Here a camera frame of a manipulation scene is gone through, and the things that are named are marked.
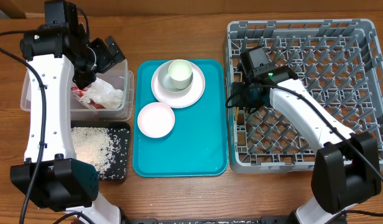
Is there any white napkin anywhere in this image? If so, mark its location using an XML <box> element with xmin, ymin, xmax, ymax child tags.
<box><xmin>79</xmin><ymin>78</ymin><xmax>124</xmax><ymax>110</ymax></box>

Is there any red snack wrapper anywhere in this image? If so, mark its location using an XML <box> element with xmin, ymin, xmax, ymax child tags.
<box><xmin>71</xmin><ymin>86</ymin><xmax>104</xmax><ymax>109</ymax></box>

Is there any pale green cup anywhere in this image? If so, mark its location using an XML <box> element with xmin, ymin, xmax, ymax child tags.
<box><xmin>168</xmin><ymin>59</ymin><xmax>193</xmax><ymax>90</ymax></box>

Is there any small white dish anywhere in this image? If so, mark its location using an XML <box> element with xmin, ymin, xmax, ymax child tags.
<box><xmin>137</xmin><ymin>102</ymin><xmax>175</xmax><ymax>138</ymax></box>

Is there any grey shallow bowl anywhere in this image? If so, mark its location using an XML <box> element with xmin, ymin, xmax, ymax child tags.
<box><xmin>158</xmin><ymin>68</ymin><xmax>193</xmax><ymax>94</ymax></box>

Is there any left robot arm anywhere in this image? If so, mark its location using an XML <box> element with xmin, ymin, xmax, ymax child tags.
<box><xmin>10</xmin><ymin>1</ymin><xmax>127</xmax><ymax>223</ymax></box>

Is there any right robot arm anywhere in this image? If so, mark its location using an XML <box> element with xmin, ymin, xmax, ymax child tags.
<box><xmin>226</xmin><ymin>46</ymin><xmax>383</xmax><ymax>223</ymax></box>

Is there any grey plastic dishwasher rack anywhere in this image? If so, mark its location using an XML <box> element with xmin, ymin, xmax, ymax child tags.
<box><xmin>226</xmin><ymin>19</ymin><xmax>383</xmax><ymax>174</ymax></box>

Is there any clear plastic bin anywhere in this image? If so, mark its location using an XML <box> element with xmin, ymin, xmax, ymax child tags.
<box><xmin>20</xmin><ymin>55</ymin><xmax>135</xmax><ymax>123</ymax></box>

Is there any large white plate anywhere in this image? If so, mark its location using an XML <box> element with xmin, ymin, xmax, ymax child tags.
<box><xmin>151</xmin><ymin>60</ymin><xmax>205</xmax><ymax>108</ymax></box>

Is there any teal plastic serving tray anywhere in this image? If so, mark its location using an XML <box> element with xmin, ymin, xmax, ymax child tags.
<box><xmin>132</xmin><ymin>59</ymin><xmax>228</xmax><ymax>177</ymax></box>

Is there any black plastic tray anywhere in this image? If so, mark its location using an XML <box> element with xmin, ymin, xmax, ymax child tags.
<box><xmin>70</xmin><ymin>120</ymin><xmax>132</xmax><ymax>182</ymax></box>

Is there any spilled rice pile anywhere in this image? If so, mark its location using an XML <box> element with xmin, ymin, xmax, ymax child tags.
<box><xmin>70</xmin><ymin>126</ymin><xmax>130</xmax><ymax>180</ymax></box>

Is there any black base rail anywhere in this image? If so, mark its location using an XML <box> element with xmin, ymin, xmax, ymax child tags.
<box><xmin>126</xmin><ymin>215</ymin><xmax>288</xmax><ymax>224</ymax></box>

